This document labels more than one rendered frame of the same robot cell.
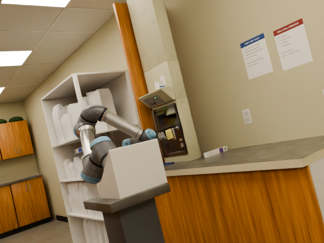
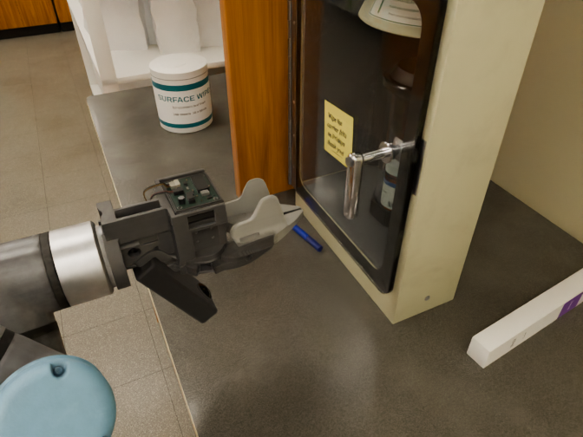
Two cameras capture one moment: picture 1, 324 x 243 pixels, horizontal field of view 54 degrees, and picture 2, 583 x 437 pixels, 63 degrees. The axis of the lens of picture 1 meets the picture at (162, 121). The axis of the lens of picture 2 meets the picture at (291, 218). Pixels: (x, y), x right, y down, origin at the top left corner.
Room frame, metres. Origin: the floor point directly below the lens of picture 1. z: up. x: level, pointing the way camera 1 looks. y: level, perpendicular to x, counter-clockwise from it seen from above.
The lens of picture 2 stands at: (1.91, -0.09, 1.48)
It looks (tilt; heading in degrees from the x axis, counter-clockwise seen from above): 38 degrees down; 12
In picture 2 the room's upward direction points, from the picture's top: straight up
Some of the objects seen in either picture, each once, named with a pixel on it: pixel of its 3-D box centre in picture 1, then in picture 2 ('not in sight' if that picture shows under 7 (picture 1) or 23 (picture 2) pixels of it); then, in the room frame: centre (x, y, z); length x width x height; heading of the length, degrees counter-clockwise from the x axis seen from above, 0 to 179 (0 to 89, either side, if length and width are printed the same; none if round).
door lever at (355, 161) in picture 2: (175, 133); (364, 182); (2.39, -0.08, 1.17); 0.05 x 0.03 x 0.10; 127
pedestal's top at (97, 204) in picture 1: (126, 196); not in sight; (1.59, 0.26, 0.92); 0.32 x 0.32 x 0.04; 35
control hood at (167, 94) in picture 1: (155, 98); not in sight; (2.46, 0.00, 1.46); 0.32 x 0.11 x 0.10; 38
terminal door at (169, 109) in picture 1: (168, 131); (343, 120); (2.49, -0.04, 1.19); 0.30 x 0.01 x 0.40; 37
